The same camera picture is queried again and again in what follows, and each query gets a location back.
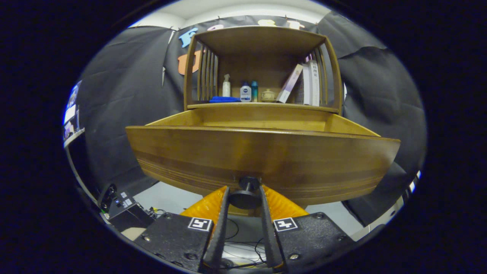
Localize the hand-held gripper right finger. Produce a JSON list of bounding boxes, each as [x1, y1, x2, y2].
[[260, 185, 356, 271]]

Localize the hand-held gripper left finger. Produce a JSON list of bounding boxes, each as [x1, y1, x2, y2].
[[134, 185, 231, 272]]

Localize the black round drawer knob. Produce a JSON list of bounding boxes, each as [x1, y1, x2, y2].
[[228, 176, 263, 210]]

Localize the wooden drawer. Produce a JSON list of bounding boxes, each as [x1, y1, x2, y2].
[[126, 108, 401, 208]]

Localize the wooden countertop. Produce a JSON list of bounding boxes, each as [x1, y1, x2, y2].
[[187, 102, 339, 114]]

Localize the wooden cabinet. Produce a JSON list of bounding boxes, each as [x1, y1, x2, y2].
[[184, 25, 343, 115]]

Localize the black electronic box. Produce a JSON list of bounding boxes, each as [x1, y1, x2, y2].
[[98, 184, 156, 232]]

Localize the patterned cover book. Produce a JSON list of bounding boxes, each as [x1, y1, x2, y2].
[[295, 68, 310, 105]]

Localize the purple cover book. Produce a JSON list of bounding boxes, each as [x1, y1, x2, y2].
[[276, 64, 304, 104]]

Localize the white book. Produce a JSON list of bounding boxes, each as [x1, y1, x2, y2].
[[309, 60, 321, 107]]

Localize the white stand with screen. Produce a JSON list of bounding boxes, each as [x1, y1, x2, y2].
[[63, 82, 85, 147]]

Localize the black floor cables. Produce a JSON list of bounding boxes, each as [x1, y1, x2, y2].
[[223, 219, 269, 270]]

